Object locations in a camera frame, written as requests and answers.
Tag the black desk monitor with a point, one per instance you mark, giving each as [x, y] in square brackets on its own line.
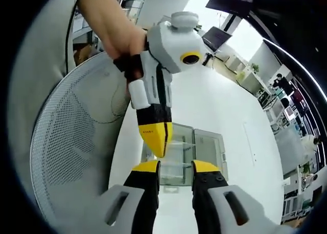
[217, 38]

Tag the white table strip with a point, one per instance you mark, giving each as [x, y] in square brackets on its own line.
[249, 142]

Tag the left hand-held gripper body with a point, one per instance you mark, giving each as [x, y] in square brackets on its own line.
[173, 47]

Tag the person's left hand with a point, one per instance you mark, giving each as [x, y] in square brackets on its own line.
[122, 40]

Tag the clear plastic organizer box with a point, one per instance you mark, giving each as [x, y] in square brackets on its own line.
[207, 149]

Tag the grey mesh office chair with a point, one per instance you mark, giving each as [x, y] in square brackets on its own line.
[71, 129]

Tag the black hanging panel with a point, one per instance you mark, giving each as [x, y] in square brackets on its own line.
[230, 1]

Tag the person's grey shirt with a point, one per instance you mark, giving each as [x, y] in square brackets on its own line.
[43, 40]

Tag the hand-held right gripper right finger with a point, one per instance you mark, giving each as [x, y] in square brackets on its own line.
[230, 206]

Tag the green potted plant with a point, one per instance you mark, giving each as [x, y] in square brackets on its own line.
[255, 67]

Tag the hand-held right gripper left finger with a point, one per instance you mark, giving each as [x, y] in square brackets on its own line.
[120, 206]

